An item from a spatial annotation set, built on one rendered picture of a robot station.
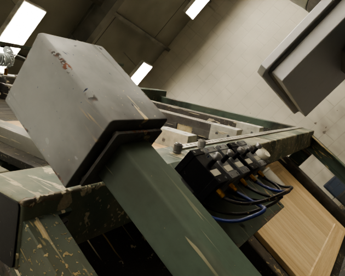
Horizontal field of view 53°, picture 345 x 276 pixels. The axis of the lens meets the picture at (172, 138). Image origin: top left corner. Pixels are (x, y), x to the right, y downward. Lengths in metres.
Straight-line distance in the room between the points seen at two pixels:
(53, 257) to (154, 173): 0.20
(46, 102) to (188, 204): 0.22
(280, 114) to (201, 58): 1.84
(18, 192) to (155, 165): 0.22
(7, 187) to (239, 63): 6.19
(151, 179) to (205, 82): 6.34
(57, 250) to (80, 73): 0.25
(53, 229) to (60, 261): 0.05
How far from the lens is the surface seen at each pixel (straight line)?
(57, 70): 0.46
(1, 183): 0.59
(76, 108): 0.43
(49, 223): 0.56
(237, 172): 0.75
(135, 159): 0.42
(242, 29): 6.79
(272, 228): 1.56
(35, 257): 0.54
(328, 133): 6.20
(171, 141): 1.15
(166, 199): 0.40
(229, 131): 1.50
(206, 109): 2.69
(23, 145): 0.95
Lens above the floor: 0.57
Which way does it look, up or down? 20 degrees up
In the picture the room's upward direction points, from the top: 41 degrees counter-clockwise
